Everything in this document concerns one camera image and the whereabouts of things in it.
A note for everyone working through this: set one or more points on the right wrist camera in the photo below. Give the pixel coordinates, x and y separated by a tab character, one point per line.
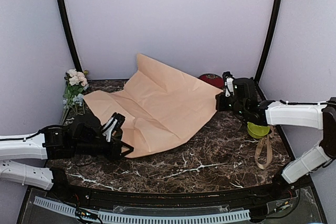
228	83

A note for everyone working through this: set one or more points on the blue fake flower stem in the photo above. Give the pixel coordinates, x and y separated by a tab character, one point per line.
73	102

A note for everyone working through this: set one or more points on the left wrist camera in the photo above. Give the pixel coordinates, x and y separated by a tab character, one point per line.
112	125

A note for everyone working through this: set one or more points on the lime green plastic bowl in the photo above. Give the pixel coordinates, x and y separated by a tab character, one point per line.
256	131

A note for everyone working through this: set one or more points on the pale pink fake flower stem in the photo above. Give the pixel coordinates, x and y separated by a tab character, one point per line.
74	77

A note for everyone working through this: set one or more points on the tan ribbon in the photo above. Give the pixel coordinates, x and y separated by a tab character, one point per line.
264	152

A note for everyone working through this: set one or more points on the white slotted cable duct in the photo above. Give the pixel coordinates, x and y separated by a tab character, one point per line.
143	215

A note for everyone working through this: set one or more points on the black front table rail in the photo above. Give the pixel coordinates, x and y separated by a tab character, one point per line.
241	197

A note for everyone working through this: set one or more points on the left black frame post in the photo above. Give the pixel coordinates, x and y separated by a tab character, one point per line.
68	35

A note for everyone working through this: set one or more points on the red floral plate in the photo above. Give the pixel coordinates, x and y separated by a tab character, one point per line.
212	79

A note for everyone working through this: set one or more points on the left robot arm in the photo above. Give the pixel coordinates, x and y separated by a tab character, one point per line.
84	136

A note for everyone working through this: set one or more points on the right black frame post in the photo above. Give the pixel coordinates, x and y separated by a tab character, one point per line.
268	40

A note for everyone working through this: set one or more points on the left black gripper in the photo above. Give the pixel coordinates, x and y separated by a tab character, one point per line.
114	154

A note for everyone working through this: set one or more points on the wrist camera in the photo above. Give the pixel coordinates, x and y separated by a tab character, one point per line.
112	125
228	83

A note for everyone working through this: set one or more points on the black frame post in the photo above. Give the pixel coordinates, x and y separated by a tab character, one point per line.
68	35
268	40

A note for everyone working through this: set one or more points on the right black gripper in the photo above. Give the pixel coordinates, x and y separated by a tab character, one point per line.
220	106

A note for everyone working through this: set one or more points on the green and pink wrapping paper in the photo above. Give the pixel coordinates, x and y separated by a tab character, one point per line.
163	107

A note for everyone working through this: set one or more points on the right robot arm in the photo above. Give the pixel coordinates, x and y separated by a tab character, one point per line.
240	96

